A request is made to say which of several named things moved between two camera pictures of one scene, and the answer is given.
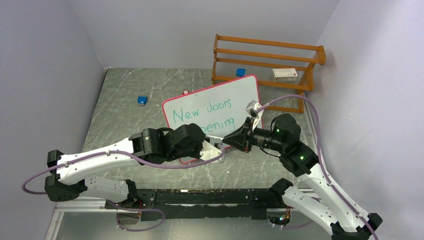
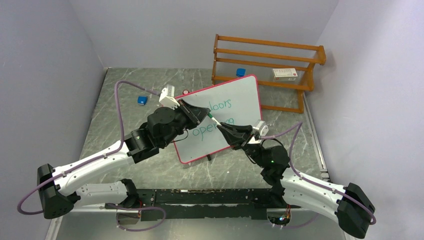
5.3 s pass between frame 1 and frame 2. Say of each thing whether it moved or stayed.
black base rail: stayed
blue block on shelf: stayed
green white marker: moved
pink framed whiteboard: stayed
